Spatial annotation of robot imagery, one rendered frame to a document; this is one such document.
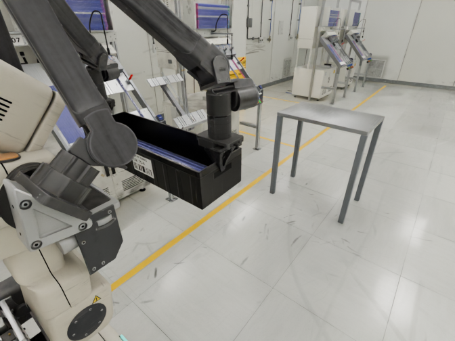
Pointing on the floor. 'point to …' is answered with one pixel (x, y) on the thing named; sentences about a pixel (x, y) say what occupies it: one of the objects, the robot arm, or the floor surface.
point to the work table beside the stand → (348, 121)
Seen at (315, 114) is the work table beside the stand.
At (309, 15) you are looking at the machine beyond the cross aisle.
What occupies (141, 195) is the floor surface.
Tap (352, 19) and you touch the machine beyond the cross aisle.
